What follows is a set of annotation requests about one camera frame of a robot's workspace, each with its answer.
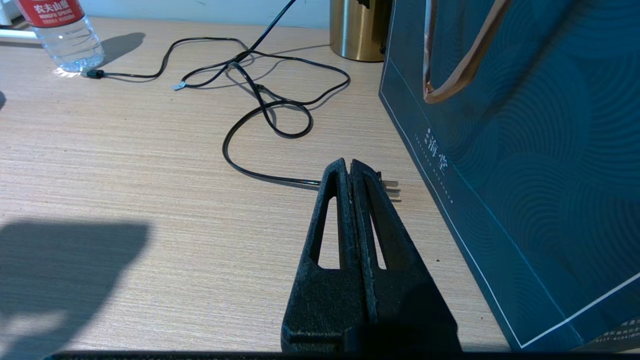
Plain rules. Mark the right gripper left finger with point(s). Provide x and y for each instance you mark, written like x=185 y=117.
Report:
x=325 y=300

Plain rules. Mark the water bottle red cap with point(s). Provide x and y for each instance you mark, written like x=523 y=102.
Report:
x=65 y=35

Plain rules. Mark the white router with antennas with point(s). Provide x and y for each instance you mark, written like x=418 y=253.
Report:
x=15 y=34

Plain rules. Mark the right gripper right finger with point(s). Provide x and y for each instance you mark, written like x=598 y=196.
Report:
x=400 y=295

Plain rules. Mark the dark blue gift bag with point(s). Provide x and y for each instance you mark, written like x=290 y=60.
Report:
x=525 y=150

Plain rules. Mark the brass desk lamp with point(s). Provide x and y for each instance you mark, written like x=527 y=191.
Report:
x=355 y=30

